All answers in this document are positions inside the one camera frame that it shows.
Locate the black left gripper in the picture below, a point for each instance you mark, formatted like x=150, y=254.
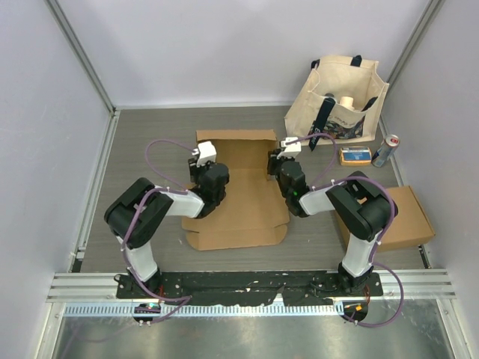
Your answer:
x=194, y=170

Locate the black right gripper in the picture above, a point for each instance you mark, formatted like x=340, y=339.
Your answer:
x=272, y=160

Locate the spare cardboard sheet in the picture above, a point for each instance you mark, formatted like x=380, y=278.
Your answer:
x=253, y=212

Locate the brown cardboard box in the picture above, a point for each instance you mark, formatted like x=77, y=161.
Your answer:
x=411, y=226

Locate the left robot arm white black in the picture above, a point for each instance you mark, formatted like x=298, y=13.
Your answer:
x=137, y=214

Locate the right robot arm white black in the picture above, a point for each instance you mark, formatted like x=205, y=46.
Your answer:
x=365, y=209

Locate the orange blue small box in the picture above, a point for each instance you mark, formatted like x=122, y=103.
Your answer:
x=355, y=156

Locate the beige paper roll in bag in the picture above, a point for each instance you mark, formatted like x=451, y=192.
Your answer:
x=347, y=102

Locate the beige canvas tote bag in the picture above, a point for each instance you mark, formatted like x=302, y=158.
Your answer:
x=317, y=108

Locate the silver blue energy drink can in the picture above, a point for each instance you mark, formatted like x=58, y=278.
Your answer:
x=389, y=144

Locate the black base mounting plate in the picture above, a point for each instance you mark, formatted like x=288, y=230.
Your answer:
x=255, y=288

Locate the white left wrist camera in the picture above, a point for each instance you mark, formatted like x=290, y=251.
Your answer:
x=204, y=153

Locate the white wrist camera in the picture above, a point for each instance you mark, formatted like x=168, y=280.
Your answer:
x=204, y=153
x=290, y=147

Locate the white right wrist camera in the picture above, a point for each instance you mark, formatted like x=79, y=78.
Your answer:
x=290, y=147

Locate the slotted aluminium cable duct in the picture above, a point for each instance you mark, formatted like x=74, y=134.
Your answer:
x=138, y=309

